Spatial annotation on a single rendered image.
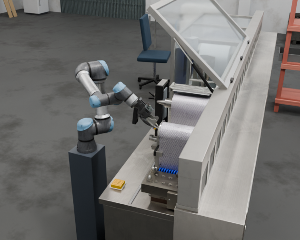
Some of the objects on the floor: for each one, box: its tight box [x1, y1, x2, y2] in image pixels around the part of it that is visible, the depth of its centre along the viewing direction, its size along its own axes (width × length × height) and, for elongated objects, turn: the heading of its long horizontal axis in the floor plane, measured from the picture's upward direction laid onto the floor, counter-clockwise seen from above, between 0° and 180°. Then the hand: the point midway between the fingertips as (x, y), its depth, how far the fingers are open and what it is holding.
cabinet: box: [103, 204, 174, 240], centre depth 344 cm, size 252×64×86 cm, turn 160°
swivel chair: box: [137, 14, 171, 89], centre depth 630 cm, size 67×64×116 cm
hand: (155, 127), depth 230 cm, fingers closed, pressing on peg
